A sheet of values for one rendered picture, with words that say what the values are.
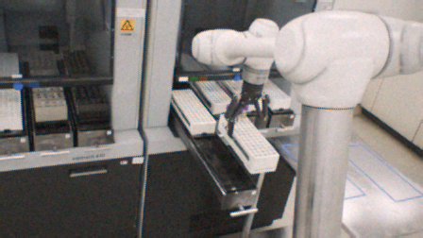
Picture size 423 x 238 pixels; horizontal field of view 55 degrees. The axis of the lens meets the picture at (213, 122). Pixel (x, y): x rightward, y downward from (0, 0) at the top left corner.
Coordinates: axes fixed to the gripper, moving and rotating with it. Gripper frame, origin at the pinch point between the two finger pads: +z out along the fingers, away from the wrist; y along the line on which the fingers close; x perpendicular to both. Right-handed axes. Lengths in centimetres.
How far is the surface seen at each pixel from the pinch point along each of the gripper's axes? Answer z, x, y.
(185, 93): 4.9, 39.7, -8.6
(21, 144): 14, 24, -76
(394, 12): -7, 149, 218
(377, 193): 9, -34, 40
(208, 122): 4.9, 14.8, -7.6
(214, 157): 11.1, -0.2, -9.9
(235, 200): 14.3, -21.1, -10.3
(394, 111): 70, 110, 218
